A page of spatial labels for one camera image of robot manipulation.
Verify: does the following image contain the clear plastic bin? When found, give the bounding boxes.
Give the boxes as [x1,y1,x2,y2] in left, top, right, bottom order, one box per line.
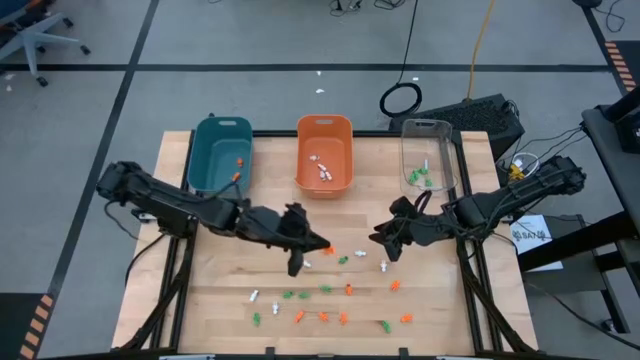
[399,118,459,194]

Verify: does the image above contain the white cable coil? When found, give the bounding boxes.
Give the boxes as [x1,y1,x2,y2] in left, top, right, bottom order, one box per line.
[507,150,542,177]

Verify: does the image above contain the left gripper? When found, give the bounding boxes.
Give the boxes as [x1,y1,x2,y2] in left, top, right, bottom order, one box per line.
[237,202,332,278]

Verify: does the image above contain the teal plastic bin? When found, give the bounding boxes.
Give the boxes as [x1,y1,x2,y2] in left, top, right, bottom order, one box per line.
[187,115,255,200]

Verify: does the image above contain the white printed paper sheet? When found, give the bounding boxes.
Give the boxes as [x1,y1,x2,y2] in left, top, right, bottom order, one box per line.
[509,214,565,273]

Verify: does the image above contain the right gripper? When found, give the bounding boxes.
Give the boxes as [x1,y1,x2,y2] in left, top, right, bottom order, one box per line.
[369,196,454,263]

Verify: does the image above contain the grey-legged office chair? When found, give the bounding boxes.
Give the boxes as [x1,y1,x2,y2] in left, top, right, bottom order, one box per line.
[0,0,92,87]

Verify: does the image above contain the black cable with coil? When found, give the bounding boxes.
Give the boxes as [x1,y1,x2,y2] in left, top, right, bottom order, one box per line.
[378,0,424,119]

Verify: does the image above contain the black computer case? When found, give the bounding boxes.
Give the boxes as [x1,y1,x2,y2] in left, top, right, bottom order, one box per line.
[388,93,527,162]

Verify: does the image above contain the thin yellow cable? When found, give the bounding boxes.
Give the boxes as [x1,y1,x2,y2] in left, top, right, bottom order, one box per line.
[465,0,497,100]

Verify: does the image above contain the black cable bundle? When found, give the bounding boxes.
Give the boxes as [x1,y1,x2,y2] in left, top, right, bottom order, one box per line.
[327,0,404,12]

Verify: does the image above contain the black side desk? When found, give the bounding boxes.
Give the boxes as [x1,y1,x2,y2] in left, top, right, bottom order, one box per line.
[517,87,640,336]

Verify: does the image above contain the orange plastic bin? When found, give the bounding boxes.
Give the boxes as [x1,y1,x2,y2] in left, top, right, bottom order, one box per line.
[294,114,355,200]

